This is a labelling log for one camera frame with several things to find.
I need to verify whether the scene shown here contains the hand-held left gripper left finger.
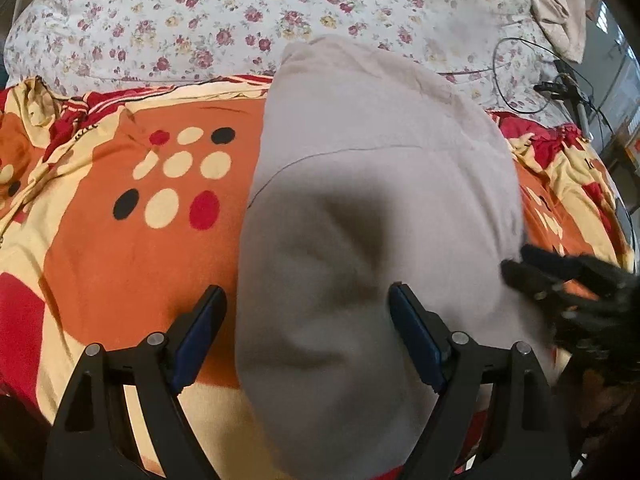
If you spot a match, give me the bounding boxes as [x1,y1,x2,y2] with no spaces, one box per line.
[45,284,228,480]

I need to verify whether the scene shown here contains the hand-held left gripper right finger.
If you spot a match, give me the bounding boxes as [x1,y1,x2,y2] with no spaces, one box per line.
[389,281,573,480]

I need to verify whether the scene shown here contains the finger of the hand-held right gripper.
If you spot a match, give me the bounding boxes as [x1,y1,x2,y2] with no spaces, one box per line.
[501,259,601,313]
[520,244,601,283]

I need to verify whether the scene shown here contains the beige zip jacket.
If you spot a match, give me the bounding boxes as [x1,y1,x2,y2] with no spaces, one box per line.
[235,35,556,480]

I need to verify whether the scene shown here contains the orange dotted blanket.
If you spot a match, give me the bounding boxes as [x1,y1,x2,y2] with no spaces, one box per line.
[0,74,633,480]

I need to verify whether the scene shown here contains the black clamp device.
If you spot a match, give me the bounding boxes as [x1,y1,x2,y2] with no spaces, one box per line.
[534,60,581,101]

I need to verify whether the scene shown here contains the white floral quilt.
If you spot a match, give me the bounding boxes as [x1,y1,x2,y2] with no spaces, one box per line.
[2,0,586,126]

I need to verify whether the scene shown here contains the black cable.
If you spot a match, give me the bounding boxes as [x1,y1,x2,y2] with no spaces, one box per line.
[492,37,608,131]

